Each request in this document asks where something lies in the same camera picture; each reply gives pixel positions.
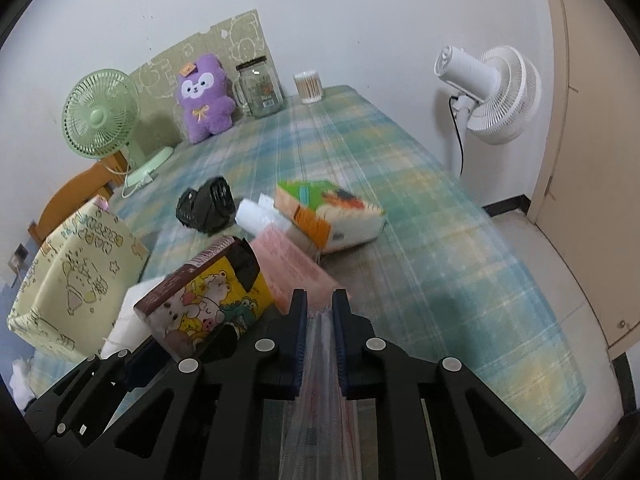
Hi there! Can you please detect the clear zip bag pack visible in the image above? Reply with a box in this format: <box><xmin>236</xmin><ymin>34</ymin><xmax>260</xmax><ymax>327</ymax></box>
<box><xmin>279</xmin><ymin>308</ymin><xmax>362</xmax><ymax>479</ymax></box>

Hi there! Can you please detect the cartoon bear snack pack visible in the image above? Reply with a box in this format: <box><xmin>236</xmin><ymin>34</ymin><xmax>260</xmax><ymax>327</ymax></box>
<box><xmin>134</xmin><ymin>236</ymin><xmax>273</xmax><ymax>361</ymax></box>

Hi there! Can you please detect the pink packet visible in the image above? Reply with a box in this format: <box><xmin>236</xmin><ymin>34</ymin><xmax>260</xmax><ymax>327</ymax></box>
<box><xmin>250</xmin><ymin>226</ymin><xmax>344</xmax><ymax>315</ymax></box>

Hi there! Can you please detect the orange green tissue pack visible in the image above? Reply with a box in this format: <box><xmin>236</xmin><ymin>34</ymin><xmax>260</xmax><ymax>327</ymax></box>
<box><xmin>274</xmin><ymin>180</ymin><xmax>386</xmax><ymax>254</ymax></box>

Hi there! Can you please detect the white plastic bag roll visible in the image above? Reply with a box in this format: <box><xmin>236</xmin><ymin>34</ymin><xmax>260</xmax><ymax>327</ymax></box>
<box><xmin>235</xmin><ymin>194</ymin><xmax>290</xmax><ymax>236</ymax></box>

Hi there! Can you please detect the black plastic bag roll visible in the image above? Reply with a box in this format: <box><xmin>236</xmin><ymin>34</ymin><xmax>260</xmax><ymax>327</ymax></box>
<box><xmin>176</xmin><ymin>176</ymin><xmax>235</xmax><ymax>235</ymax></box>

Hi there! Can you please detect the white paper sheet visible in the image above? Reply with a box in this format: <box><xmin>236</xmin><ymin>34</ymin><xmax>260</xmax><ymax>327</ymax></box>
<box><xmin>100</xmin><ymin>276</ymin><xmax>164</xmax><ymax>360</ymax></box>

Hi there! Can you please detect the yellow cartoon storage box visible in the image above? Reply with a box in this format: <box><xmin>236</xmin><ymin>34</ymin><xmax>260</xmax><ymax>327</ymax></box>
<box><xmin>6</xmin><ymin>196</ymin><xmax>149</xmax><ymax>362</ymax></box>

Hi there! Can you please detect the plaid tablecloth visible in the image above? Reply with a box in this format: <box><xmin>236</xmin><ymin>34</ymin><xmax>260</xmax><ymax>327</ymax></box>
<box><xmin>29</xmin><ymin>84</ymin><xmax>587</xmax><ymax>446</ymax></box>

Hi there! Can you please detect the beige door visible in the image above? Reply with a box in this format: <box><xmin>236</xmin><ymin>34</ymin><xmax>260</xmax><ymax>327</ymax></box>
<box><xmin>534</xmin><ymin>0</ymin><xmax>639</xmax><ymax>358</ymax></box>

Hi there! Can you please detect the green desk fan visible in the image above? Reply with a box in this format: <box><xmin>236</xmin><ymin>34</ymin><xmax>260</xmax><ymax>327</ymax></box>
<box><xmin>62</xmin><ymin>68</ymin><xmax>174</xmax><ymax>197</ymax></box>

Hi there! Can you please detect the green patterned board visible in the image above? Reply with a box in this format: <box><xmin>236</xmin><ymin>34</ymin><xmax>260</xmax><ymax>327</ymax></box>
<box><xmin>131</xmin><ymin>10</ymin><xmax>277</xmax><ymax>118</ymax></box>

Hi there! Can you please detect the glass mason jar mug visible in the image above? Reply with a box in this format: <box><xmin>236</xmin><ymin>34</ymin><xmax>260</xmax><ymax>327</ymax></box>
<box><xmin>232</xmin><ymin>55</ymin><xmax>284</xmax><ymax>119</ymax></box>

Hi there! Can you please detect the cotton swab container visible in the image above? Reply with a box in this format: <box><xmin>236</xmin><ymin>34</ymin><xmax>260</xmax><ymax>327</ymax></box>
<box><xmin>293</xmin><ymin>70</ymin><xmax>323</xmax><ymax>104</ymax></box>

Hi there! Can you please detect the purple plush bunny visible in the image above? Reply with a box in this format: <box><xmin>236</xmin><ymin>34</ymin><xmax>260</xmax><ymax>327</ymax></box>
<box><xmin>176</xmin><ymin>53</ymin><xmax>235</xmax><ymax>144</ymax></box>

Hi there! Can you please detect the white standing fan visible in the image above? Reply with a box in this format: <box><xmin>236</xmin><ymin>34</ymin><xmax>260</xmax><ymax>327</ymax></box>
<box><xmin>434</xmin><ymin>46</ymin><xmax>542</xmax><ymax>177</ymax></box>

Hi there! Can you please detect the wall power socket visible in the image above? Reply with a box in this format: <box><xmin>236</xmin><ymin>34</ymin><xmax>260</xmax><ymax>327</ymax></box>
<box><xmin>8</xmin><ymin>244</ymin><xmax>29</xmax><ymax>275</ymax></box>

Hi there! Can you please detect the white fan power cord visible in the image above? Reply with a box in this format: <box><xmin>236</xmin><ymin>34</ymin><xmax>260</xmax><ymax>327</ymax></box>
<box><xmin>98</xmin><ymin>156</ymin><xmax>156</xmax><ymax>200</ymax></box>

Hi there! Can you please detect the black fan cable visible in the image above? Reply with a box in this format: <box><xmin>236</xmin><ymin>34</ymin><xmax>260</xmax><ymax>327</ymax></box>
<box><xmin>447</xmin><ymin>93</ymin><xmax>467</xmax><ymax>176</ymax></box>

